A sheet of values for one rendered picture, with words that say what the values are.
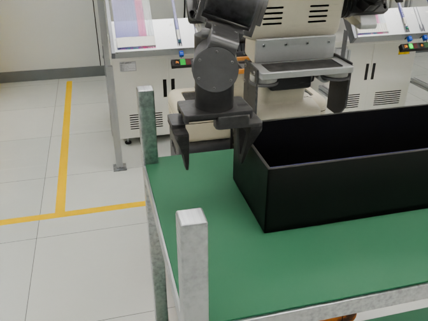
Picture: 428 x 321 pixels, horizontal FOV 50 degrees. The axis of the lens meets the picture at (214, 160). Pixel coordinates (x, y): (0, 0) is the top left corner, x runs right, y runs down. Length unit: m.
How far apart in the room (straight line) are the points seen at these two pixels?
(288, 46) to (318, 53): 0.09
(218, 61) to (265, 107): 0.77
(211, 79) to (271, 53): 0.67
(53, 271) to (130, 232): 0.40
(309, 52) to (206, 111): 0.65
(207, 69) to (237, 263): 0.27
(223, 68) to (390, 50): 3.05
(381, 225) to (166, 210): 0.34
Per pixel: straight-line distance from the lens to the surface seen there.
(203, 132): 1.57
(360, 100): 3.60
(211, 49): 0.57
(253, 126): 0.68
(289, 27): 1.26
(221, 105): 0.66
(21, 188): 2.87
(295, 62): 1.25
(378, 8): 1.39
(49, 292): 2.11
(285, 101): 1.36
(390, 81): 3.68
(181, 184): 0.84
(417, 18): 3.35
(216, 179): 0.85
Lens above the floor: 1.38
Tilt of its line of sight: 28 degrees down
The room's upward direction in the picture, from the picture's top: straight up
